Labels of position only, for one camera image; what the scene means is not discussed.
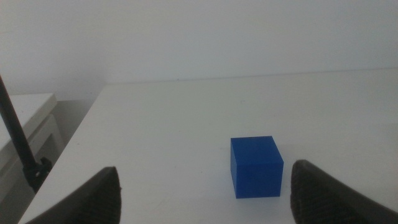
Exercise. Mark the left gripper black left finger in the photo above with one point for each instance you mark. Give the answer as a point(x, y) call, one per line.
point(96, 202)

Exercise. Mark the blue cube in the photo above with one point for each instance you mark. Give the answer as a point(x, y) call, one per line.
point(256, 168)

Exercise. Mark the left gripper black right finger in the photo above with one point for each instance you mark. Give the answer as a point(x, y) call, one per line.
point(320, 199)

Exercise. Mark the black table clamp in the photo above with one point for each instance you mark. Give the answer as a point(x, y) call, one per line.
point(38, 174)

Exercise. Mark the black stand pole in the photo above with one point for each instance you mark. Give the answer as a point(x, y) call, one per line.
point(14, 130)

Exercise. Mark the white side cabinet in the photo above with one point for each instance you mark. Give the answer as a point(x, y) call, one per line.
point(28, 109)

